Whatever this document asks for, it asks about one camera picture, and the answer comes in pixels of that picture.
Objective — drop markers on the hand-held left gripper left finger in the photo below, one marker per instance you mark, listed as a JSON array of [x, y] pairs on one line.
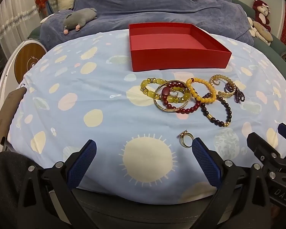
[[82, 162]]

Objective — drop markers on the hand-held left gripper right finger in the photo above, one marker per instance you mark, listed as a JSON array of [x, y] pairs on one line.
[[205, 163]]

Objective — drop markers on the thin gold bangle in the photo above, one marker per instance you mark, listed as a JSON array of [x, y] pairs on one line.
[[165, 109]]

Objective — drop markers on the red cardboard box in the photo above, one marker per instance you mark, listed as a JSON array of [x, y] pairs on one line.
[[178, 59]]

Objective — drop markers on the brown flat board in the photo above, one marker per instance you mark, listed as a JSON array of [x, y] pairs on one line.
[[4, 114]]

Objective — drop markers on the beige cookie plush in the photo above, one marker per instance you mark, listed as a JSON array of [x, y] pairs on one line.
[[262, 29]]

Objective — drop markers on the white round device wooden face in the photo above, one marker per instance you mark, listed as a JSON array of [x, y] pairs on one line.
[[26, 59]]

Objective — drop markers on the red plush bear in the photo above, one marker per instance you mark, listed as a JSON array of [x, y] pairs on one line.
[[261, 14]]

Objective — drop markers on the grey plush mouse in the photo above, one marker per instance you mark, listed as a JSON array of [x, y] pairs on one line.
[[81, 18]]

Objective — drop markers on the white curtain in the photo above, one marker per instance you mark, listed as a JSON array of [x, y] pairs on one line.
[[12, 16]]

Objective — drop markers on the red bow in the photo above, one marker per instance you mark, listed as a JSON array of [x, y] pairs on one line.
[[41, 2]]

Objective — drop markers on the blue covered sofa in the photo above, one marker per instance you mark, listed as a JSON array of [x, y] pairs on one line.
[[157, 4]]

